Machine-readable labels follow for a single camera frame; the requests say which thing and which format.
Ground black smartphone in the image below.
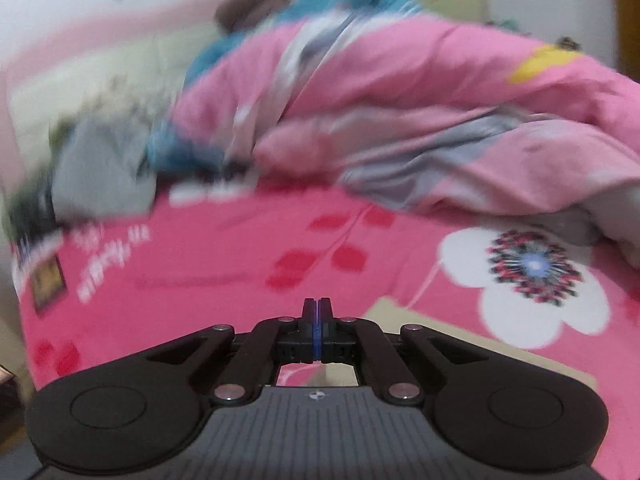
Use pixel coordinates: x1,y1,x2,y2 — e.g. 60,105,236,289
27,255,68,313

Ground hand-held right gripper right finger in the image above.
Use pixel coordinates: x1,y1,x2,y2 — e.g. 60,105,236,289
318,297,493,406

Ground grey sweatshirt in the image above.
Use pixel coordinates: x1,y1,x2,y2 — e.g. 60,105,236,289
50,117,156,221

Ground pink floral bed blanket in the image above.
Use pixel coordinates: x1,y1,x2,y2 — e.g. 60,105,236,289
10,185,640,480

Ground beige pants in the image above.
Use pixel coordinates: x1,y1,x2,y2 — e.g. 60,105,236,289
275,296,598,388

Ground pink and white headboard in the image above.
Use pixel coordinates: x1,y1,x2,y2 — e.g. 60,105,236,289
0,0,226,196

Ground wooden door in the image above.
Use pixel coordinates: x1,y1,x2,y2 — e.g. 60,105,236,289
612,0,640,73

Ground white fluffy blanket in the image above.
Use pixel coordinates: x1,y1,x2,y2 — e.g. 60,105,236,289
65,67,181,126

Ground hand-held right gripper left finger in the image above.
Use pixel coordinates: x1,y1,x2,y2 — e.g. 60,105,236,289
146,297,318,406

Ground pink and blue patterned quilt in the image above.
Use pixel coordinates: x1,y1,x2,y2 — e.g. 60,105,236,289
147,0,640,256

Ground black garment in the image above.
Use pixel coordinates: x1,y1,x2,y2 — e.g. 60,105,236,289
5,167,58,241

